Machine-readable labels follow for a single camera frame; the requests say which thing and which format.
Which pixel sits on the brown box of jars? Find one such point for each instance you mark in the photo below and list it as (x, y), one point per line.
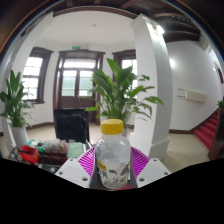
(53, 151)

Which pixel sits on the red carpeted staircase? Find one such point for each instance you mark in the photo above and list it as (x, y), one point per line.
(208, 131)

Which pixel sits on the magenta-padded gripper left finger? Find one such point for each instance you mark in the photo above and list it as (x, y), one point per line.
(71, 170)

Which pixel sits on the leafy plant in white pot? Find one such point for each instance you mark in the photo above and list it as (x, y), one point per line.
(116, 96)
(15, 106)

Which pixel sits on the dark wooden glazed door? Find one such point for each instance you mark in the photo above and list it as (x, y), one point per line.
(75, 83)

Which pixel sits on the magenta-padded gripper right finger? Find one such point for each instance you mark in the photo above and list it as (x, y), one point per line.
(153, 170)

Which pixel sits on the green exit sign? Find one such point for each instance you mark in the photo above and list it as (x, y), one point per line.
(76, 47)

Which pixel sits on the clear yellow-capped drink bottle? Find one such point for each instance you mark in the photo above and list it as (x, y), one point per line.
(113, 156)

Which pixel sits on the black chair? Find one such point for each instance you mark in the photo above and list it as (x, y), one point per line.
(71, 126)

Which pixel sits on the green folded cloth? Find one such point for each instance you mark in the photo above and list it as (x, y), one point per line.
(75, 150)

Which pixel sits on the dark-framed window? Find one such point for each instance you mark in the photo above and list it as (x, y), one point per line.
(128, 63)
(35, 76)

